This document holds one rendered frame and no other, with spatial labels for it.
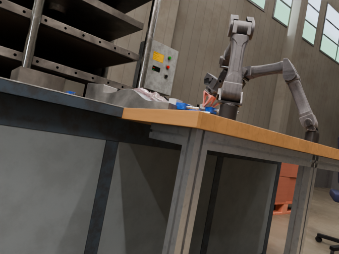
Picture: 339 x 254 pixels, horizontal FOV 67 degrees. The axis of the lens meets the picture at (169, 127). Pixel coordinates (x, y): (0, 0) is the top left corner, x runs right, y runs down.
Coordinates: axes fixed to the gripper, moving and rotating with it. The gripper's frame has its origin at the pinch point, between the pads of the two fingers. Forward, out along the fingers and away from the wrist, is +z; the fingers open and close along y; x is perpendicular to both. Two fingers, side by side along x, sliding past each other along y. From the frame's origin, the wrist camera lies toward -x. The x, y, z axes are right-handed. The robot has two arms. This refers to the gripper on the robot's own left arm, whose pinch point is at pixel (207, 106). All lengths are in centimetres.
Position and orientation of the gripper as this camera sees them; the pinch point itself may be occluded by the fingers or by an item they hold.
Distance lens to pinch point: 132.8
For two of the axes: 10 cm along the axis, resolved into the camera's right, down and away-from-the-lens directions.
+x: 4.6, 5.4, -7.1
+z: -4.7, 8.2, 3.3
